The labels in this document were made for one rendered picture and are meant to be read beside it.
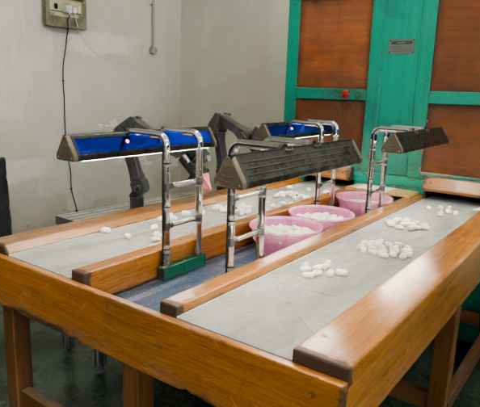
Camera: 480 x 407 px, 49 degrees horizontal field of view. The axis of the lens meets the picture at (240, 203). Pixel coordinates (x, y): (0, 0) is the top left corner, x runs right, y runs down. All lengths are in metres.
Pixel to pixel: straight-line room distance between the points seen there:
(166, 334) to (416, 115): 1.89
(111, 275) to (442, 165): 1.78
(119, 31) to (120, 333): 3.32
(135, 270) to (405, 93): 1.73
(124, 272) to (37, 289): 0.24
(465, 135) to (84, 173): 2.76
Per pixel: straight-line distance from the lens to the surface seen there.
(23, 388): 1.98
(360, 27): 2.90
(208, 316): 1.22
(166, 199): 1.55
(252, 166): 1.14
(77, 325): 1.47
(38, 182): 4.03
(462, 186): 2.67
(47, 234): 1.82
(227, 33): 4.46
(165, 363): 1.26
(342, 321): 1.18
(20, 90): 3.92
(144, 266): 1.57
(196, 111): 4.68
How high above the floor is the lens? 1.25
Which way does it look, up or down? 12 degrees down
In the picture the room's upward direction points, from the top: 2 degrees clockwise
